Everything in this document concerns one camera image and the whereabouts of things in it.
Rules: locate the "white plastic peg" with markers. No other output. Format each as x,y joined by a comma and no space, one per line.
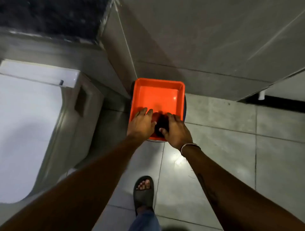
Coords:
261,95

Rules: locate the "person's right forearm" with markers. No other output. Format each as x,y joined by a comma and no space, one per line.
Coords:
226,190

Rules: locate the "white door panel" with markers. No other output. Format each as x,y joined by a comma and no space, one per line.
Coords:
288,88

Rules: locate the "red cleaning cloth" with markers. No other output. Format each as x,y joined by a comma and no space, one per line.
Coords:
162,123

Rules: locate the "white toilet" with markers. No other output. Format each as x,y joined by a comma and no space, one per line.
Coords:
28,119

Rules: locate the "person's right hand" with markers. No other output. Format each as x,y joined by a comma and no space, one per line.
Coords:
178,133

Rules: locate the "person's left forearm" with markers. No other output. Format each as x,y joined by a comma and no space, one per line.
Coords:
95,180

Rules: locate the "blue jeans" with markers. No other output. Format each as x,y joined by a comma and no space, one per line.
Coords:
145,221

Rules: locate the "orange plastic basin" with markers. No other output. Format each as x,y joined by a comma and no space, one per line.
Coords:
157,95

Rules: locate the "grey round bin black top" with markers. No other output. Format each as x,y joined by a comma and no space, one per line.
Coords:
185,108

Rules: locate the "black left sandal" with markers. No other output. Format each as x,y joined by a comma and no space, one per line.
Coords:
143,197

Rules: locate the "person's left hand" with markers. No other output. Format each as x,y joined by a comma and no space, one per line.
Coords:
140,126

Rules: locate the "black speckled stone ledge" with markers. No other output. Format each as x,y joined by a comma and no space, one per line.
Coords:
52,16

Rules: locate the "person's left foot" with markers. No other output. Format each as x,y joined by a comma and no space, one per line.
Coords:
144,185

